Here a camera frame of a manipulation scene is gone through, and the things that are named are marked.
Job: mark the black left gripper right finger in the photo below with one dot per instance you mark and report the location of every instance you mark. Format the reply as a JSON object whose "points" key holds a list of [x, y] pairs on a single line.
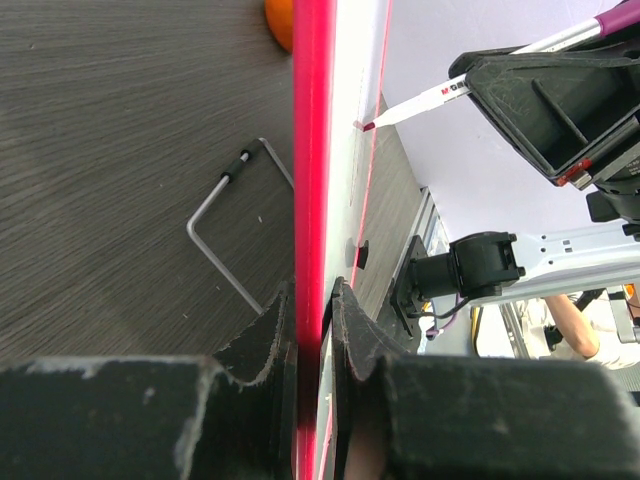
{"points": [[404, 416]]}

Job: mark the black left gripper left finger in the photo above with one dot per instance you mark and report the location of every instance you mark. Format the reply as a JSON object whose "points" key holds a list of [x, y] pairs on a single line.
{"points": [[230, 415]]}

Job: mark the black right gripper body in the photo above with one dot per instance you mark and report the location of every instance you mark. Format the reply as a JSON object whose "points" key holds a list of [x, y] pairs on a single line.
{"points": [[606, 156]]}

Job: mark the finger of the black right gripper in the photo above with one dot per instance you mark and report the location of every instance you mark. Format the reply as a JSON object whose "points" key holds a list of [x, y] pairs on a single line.
{"points": [[602, 48], [550, 110]]}

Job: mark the white marker pen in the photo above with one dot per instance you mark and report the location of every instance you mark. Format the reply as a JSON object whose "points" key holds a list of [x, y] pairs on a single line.
{"points": [[455, 88]]}

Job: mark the pink framed whiteboard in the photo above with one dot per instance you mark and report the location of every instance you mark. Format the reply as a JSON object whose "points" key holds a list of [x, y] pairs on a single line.
{"points": [[339, 58]]}

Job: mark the magenta marker cap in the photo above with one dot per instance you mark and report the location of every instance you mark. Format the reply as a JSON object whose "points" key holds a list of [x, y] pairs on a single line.
{"points": [[618, 18]]}

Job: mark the person forearm in background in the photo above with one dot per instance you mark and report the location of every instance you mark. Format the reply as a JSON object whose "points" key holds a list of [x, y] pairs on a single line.
{"points": [[574, 326]]}

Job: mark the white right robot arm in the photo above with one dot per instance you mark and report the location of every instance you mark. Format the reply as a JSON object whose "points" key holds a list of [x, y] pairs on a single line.
{"points": [[505, 266]]}

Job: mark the black whiteboard stand clip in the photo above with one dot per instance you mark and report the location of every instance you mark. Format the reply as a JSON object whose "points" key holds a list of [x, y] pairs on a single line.
{"points": [[362, 254]]}

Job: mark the orange tangerine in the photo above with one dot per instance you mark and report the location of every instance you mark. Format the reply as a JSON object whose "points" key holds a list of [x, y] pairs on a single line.
{"points": [[279, 16]]}

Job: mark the metal wire whiteboard stand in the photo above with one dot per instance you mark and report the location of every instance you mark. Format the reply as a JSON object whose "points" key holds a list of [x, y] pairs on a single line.
{"points": [[244, 226]]}

